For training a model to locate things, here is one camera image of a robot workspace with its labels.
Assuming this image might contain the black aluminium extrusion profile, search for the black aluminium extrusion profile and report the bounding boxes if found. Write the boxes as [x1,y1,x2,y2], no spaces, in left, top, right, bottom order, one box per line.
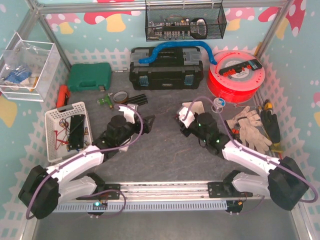
[125,93,148,106]

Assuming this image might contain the brown tape roll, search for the brown tape roll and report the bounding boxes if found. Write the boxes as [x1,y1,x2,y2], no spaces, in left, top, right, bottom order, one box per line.
[113,91,129,104]

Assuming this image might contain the white peg base plate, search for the white peg base plate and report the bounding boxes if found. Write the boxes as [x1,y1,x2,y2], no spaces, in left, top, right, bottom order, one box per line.
[119,142,130,152]

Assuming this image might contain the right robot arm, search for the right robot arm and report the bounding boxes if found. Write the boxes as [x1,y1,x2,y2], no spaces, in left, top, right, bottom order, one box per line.
[175,107,309,211]

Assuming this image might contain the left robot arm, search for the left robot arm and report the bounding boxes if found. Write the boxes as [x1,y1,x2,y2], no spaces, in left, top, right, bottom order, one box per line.
[18,115,156,220]

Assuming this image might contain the white spring box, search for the white spring box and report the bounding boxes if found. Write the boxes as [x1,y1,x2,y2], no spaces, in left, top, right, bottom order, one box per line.
[182,101,205,115]

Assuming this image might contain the green small motor part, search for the green small motor part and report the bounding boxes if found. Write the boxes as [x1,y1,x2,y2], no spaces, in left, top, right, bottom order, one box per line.
[97,93,114,110]

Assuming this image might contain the black toolbox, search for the black toolbox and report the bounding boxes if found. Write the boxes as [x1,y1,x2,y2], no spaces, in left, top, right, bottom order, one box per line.
[129,47,204,91]

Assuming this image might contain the white work glove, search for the white work glove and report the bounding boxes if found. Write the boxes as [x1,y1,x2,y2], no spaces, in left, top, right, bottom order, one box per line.
[225,106,272,154]

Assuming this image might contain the red filament spool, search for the red filament spool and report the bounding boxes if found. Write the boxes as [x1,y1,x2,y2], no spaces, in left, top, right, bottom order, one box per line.
[206,50,266,103]

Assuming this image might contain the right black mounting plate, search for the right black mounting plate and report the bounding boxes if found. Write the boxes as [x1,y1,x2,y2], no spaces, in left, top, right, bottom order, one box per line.
[207,181,253,198]

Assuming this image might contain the black mounting plate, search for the black mounting plate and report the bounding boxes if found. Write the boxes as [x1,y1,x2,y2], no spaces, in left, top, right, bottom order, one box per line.
[99,183,121,201]
[207,181,253,198]

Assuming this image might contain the black board in basket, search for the black board in basket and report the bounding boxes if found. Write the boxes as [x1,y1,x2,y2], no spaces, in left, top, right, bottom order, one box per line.
[67,114,85,151]

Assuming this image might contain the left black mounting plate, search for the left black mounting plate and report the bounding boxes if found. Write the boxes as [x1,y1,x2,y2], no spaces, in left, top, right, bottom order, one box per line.
[99,183,121,201]

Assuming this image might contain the green plastic case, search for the green plastic case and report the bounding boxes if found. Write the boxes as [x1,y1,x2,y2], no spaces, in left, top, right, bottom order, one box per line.
[67,62,112,92]

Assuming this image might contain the black work glove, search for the black work glove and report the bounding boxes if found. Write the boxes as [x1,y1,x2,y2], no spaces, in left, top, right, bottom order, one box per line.
[260,110,281,144]

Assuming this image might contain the white perforated basket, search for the white perforated basket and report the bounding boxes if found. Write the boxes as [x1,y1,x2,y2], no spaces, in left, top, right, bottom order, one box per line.
[45,101,93,163]

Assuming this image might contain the black red terminal strip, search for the black red terminal strip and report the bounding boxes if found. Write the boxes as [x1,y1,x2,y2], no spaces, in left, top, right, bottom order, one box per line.
[218,59,263,77]

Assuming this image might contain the blue white cloth glove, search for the blue white cloth glove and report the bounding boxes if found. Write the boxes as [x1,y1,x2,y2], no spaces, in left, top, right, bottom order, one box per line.
[4,66,32,85]

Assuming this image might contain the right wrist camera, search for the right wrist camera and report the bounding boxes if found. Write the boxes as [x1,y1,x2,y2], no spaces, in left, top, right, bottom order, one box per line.
[177,106,195,128]

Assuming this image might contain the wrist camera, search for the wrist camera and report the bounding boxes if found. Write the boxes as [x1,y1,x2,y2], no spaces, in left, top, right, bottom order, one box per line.
[177,106,195,128]
[118,103,138,124]

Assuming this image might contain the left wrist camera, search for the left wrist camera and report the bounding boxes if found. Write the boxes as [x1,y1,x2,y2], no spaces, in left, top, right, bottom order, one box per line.
[118,103,138,124]

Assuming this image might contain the solder wire spool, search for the solder wire spool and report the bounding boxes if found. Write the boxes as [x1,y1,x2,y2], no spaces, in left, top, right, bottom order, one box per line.
[211,97,226,114]

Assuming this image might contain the red handled pliers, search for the red handled pliers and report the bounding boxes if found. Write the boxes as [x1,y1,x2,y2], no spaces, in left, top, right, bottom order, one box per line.
[230,128,243,144]

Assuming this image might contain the blue corrugated hose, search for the blue corrugated hose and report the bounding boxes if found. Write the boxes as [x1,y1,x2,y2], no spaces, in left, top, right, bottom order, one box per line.
[138,41,218,66]

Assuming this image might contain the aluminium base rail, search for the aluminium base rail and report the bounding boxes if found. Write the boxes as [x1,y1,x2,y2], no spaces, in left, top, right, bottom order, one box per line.
[31,177,300,201]

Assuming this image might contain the grey slotted cable duct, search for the grey slotted cable duct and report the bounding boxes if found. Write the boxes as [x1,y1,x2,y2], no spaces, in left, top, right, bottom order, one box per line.
[53,200,228,213]

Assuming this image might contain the orange handled tool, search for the orange handled tool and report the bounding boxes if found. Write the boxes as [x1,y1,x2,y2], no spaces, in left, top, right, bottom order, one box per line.
[56,84,70,108]

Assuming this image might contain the black wire mesh basket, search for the black wire mesh basket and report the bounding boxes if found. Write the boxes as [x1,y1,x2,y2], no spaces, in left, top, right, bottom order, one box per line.
[145,3,227,42]

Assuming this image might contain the clear acrylic wall box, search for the clear acrylic wall box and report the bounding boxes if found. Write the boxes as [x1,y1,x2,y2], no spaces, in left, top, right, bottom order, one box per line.
[0,32,61,102]

